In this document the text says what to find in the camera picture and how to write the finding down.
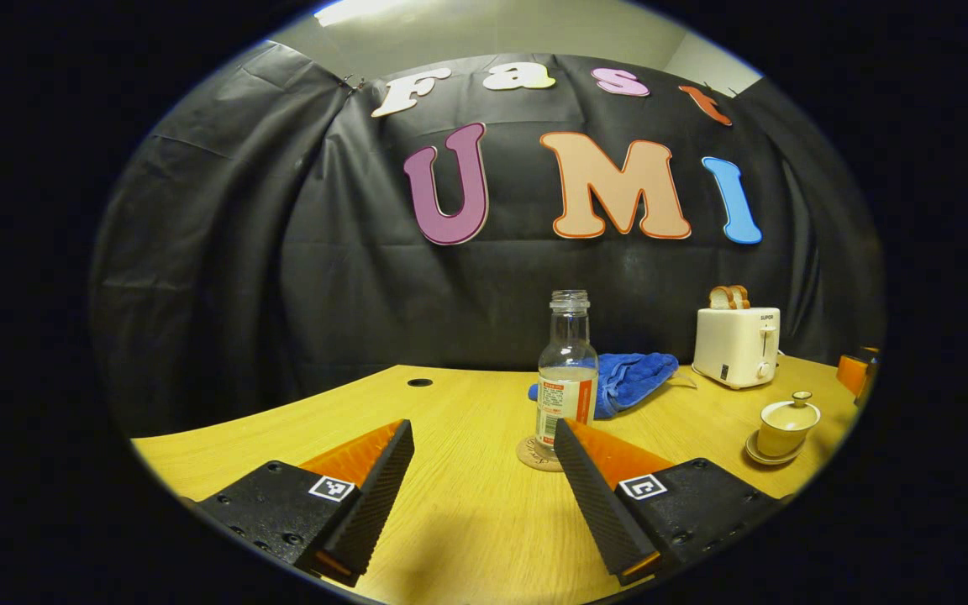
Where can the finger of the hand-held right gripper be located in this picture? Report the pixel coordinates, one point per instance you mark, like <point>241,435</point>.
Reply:
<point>854,374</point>

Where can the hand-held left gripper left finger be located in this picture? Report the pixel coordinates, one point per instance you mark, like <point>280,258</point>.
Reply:
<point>376,496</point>

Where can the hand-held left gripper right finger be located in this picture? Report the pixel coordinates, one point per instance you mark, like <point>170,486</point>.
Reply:
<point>593,496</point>

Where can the round wooden coaster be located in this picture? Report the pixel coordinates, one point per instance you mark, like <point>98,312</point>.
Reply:
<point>530,458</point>

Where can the white ceramic teacup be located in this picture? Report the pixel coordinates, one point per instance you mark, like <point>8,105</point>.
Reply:
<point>778,439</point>

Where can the clear glass water bottle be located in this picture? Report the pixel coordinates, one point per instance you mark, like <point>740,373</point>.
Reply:
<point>566,378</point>

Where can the blue towel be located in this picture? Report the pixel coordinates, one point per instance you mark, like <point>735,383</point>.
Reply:
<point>635,378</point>

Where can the white toaster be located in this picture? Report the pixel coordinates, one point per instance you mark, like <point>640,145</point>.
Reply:
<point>732,344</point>

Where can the white ceramic saucer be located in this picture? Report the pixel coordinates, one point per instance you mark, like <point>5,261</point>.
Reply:
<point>757,455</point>

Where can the bread slice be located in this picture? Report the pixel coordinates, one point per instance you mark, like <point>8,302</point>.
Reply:
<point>721,297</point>
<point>741,296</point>

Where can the black backdrop cloth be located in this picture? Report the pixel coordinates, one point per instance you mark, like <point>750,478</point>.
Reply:
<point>282,252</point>

